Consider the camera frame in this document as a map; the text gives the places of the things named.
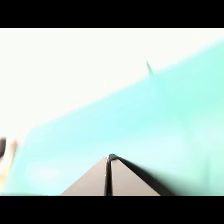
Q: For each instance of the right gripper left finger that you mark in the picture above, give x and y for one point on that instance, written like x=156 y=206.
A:
x=91 y=181

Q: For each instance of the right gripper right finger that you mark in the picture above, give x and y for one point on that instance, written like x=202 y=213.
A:
x=133 y=183

